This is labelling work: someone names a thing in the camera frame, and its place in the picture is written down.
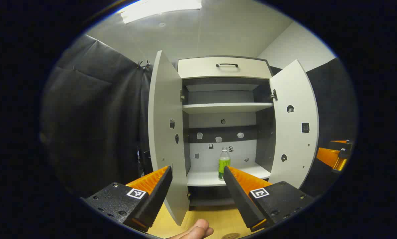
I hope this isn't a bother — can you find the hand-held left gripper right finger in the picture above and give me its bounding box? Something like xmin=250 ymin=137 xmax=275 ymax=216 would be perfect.
xmin=223 ymin=165 xmax=313 ymax=232

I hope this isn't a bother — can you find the black backdrop cloth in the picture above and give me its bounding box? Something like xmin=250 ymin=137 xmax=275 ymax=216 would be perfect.
xmin=41 ymin=35 xmax=356 ymax=198

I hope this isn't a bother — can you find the clear bottle green label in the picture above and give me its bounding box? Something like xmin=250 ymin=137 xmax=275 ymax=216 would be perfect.
xmin=218 ymin=147 xmax=231 ymax=181

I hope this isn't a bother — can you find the ceiling light panel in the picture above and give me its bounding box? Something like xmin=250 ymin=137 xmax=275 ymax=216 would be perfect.
xmin=120 ymin=0 xmax=202 ymax=24

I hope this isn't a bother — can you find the white drawer black handle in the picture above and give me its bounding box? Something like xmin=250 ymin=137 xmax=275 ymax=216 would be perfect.
xmin=178 ymin=57 xmax=270 ymax=80

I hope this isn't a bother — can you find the white door cherry sticker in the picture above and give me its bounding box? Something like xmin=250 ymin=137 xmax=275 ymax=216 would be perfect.
xmin=268 ymin=60 xmax=319 ymax=190

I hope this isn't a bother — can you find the white door camera sticker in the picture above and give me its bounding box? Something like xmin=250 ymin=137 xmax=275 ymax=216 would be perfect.
xmin=148 ymin=50 xmax=190 ymax=226

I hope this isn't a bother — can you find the white grey cabinet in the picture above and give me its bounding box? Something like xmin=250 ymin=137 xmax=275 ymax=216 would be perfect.
xmin=178 ymin=56 xmax=274 ymax=211

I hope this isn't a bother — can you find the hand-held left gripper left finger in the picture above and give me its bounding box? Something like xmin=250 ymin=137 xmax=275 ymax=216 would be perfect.
xmin=80 ymin=165 xmax=173 ymax=233

